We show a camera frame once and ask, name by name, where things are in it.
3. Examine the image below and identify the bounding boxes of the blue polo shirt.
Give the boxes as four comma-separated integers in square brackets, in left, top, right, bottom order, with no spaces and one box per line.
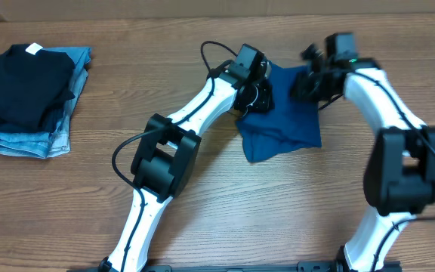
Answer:
[236,63,322,162]

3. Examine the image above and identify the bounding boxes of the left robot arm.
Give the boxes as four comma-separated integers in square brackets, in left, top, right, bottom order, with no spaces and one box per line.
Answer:
[97,44,273,271]

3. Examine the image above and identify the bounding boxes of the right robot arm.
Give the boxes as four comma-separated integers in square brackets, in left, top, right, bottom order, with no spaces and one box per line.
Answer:
[290,32,435,271]

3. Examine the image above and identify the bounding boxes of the folded dark blue garment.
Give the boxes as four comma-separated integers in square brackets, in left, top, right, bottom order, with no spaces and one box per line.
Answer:
[0,95,75,133]

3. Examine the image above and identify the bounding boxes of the folded light blue jeans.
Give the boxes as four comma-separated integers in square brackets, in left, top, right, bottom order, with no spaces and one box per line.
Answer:
[0,47,92,159]

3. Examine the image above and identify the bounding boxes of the folded black shirt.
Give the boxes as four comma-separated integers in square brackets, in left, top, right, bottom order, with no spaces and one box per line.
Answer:
[0,44,75,128]

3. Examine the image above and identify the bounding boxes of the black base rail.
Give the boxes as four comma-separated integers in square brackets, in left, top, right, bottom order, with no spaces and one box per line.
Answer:
[142,261,347,272]

